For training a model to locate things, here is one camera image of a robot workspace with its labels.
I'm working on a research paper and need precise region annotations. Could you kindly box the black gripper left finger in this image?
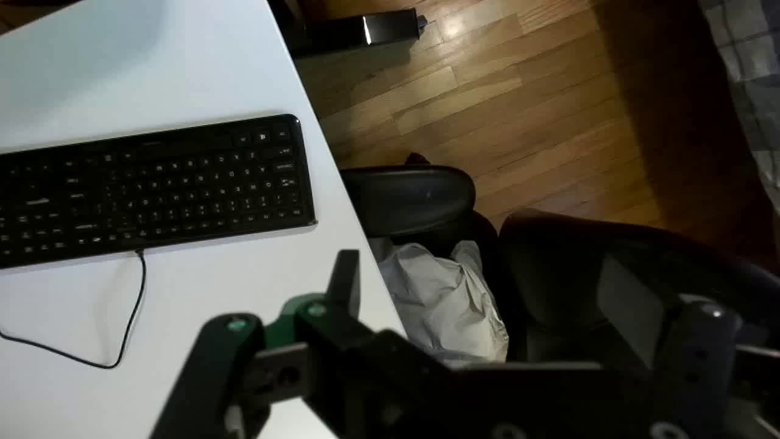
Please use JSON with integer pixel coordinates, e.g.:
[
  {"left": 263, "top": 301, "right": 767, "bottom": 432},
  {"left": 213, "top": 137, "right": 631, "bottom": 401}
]
[{"left": 148, "top": 250, "right": 425, "bottom": 439}]

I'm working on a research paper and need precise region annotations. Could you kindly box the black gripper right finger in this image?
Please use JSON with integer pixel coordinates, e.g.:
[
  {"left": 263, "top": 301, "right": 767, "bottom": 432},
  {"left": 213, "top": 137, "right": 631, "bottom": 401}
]
[{"left": 595, "top": 252, "right": 780, "bottom": 439}]

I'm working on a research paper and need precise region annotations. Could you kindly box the black computer keyboard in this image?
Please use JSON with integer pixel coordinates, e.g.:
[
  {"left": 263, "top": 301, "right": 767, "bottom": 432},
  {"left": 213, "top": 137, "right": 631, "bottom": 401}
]
[{"left": 0, "top": 112, "right": 320, "bottom": 272}]

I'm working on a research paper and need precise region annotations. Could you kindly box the black leather office chair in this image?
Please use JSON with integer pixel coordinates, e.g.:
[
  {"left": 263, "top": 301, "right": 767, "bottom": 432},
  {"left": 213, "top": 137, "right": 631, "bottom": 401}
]
[{"left": 338, "top": 152, "right": 780, "bottom": 387}]

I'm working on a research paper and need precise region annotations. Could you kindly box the crumpled white plastic bag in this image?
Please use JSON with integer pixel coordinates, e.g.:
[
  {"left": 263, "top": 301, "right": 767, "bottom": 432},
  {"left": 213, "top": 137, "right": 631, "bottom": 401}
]
[{"left": 373, "top": 238, "right": 512, "bottom": 367}]

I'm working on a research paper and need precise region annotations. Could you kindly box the grey checkered fabric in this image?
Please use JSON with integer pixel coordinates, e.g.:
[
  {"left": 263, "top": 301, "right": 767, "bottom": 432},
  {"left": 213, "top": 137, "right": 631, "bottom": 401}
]
[{"left": 698, "top": 0, "right": 780, "bottom": 216}]

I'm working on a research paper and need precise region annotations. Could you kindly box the black metal stand base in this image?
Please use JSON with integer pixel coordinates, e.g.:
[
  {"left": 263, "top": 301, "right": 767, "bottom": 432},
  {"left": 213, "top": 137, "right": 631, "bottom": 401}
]
[{"left": 270, "top": 0, "right": 428, "bottom": 61}]

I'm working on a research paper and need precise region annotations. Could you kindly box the thin black keyboard cable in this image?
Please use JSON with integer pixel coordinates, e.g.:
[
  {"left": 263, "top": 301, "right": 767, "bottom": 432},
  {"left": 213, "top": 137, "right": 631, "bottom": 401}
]
[{"left": 0, "top": 247, "right": 150, "bottom": 373}]

